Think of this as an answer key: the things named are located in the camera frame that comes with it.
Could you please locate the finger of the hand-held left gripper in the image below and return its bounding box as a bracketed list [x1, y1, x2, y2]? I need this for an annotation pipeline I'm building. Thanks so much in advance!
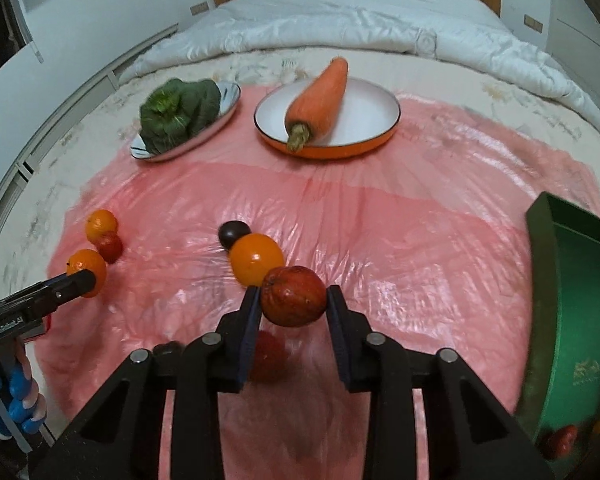
[0, 270, 96, 316]

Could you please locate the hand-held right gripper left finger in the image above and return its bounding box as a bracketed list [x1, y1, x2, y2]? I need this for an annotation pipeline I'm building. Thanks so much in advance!
[30, 286, 262, 480]

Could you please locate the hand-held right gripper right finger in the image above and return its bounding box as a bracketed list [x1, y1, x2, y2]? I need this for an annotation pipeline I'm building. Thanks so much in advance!
[326, 285, 556, 480]

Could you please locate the small red apple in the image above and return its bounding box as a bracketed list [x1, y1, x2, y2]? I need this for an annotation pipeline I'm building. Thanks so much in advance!
[96, 232, 124, 264]

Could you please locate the large red apple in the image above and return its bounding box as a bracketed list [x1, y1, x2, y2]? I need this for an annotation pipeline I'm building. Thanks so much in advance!
[259, 266, 328, 328]

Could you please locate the small orange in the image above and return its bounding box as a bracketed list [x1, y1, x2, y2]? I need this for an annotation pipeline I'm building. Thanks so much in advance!
[85, 209, 118, 243]

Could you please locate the large orange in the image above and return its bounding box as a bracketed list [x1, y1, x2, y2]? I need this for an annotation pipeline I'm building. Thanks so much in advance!
[228, 232, 285, 289]

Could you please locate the green metal tray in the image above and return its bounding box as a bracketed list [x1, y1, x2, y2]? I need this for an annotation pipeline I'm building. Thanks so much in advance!
[517, 191, 600, 480]

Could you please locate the person's left hand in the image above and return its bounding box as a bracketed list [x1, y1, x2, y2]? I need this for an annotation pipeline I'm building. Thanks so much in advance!
[0, 352, 48, 441]

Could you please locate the floral bed sheet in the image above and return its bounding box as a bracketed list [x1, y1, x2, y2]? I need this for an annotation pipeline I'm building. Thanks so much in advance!
[0, 42, 600, 441]

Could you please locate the pink plastic sheet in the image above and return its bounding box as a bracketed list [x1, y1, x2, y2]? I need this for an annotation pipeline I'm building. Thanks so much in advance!
[45, 82, 600, 480]

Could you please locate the white cabinet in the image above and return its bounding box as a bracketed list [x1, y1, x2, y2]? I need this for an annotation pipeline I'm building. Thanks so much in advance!
[0, 0, 181, 221]

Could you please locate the green leafy vegetable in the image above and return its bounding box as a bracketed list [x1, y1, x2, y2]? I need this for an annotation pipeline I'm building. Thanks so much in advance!
[139, 77, 222, 156]

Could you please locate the orange rimmed white plate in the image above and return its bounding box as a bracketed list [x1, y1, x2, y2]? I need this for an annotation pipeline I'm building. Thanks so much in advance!
[253, 77, 402, 161]

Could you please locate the striped oval plate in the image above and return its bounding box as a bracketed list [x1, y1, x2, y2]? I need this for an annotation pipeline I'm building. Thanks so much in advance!
[130, 80, 242, 163]

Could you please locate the carrot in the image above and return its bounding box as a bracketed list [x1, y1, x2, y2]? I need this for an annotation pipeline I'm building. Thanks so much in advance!
[285, 56, 349, 153]

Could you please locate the white duvet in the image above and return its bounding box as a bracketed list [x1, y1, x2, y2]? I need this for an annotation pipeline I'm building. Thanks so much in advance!
[117, 0, 600, 143]

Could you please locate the white wardrobe with shelves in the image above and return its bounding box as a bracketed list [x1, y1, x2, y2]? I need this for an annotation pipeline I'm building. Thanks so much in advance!
[550, 0, 600, 126]

